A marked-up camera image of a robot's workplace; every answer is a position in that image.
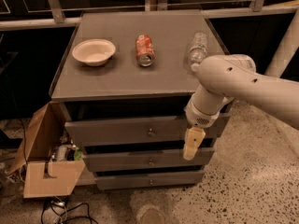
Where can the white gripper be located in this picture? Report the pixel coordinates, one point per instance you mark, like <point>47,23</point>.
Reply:
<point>200,118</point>

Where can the grey drawer cabinet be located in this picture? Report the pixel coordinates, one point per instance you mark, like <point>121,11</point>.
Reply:
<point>123,89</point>

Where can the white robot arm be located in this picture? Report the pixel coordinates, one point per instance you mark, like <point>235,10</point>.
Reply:
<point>222,78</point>

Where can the white paper bowl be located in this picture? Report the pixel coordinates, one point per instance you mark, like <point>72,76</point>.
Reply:
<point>94,52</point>

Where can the grey drawer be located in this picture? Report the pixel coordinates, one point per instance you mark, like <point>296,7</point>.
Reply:
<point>145,159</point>
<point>149,180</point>
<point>101,132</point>

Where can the items inside cardboard box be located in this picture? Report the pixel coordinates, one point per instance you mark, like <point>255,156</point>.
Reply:
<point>66,151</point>

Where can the grey middle drawer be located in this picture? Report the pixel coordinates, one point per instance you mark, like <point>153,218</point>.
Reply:
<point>145,159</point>

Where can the grey top drawer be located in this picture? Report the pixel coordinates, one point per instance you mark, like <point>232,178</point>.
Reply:
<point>101,132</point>

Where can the orange soda can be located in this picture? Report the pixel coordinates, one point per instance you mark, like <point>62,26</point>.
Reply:
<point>144,50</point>

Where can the open cardboard box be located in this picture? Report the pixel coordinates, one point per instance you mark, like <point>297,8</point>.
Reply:
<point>44,178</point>

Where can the metal window railing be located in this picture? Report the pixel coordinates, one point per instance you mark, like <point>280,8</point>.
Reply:
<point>27,14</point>

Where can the clear plastic water bottle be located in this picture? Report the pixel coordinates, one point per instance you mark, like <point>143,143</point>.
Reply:
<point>198,50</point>

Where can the grey bottom drawer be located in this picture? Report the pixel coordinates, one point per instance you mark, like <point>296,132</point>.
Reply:
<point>149,180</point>

